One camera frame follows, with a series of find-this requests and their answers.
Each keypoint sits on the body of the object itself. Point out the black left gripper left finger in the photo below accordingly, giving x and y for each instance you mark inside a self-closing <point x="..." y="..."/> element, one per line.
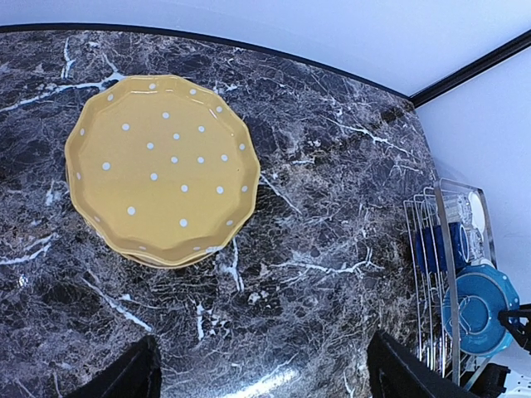
<point x="136" y="373"/>

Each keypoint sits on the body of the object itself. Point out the yellow polka dot plate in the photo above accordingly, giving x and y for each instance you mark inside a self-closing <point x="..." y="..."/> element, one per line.
<point x="161" y="164"/>
<point x="148" y="260"/>

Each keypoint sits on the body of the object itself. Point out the dark blue mug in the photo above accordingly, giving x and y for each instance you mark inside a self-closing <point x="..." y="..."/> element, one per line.
<point x="441" y="246"/>

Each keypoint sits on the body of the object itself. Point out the metal wire dish rack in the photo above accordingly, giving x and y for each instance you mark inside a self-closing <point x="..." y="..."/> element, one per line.
<point x="437" y="349"/>

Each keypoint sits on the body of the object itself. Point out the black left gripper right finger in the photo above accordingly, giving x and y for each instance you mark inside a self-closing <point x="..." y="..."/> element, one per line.
<point x="395" y="372"/>

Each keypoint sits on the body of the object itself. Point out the black frame post right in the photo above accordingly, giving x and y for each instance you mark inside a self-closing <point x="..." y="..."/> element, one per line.
<point x="472" y="70"/>

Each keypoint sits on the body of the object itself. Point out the teal and white mug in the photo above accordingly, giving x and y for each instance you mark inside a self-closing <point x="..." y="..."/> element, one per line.
<point x="478" y="219"/>

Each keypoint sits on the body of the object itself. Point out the blue polka dot plate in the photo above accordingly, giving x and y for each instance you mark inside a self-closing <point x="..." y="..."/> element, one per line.
<point x="483" y="292"/>

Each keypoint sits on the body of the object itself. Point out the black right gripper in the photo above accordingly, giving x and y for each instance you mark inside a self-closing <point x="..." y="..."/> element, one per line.
<point x="517" y="323"/>

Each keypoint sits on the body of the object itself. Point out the clear glass cup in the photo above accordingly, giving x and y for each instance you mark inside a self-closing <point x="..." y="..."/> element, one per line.
<point x="458" y="209"/>
<point x="476" y="245"/>

